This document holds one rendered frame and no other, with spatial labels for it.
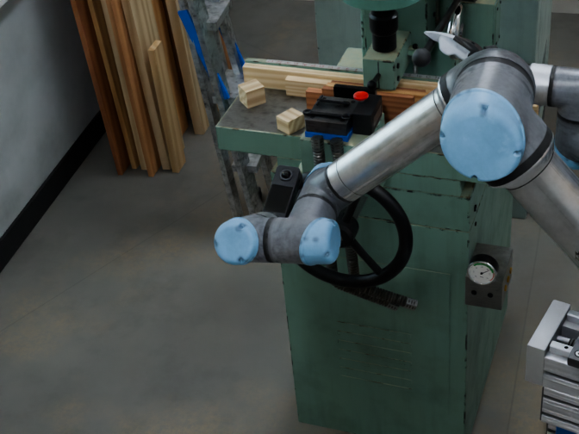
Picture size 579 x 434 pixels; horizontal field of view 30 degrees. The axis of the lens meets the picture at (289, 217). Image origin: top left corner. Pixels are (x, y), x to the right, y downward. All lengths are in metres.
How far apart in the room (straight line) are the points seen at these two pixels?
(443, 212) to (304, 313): 0.49
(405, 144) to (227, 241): 0.32
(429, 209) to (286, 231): 0.62
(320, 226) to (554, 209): 0.38
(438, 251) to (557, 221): 0.80
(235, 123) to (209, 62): 0.82
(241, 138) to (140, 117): 1.42
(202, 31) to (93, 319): 0.91
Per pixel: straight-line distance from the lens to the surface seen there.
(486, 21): 2.39
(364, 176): 1.76
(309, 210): 1.76
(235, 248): 1.73
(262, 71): 2.44
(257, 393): 2.96
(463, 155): 1.50
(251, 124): 2.33
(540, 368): 1.99
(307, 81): 2.39
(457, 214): 2.27
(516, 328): 3.12
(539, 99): 2.02
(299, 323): 2.62
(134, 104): 3.68
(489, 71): 1.54
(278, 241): 1.73
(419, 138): 1.69
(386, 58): 2.26
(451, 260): 2.35
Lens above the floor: 2.13
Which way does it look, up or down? 37 degrees down
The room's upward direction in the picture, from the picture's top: 6 degrees counter-clockwise
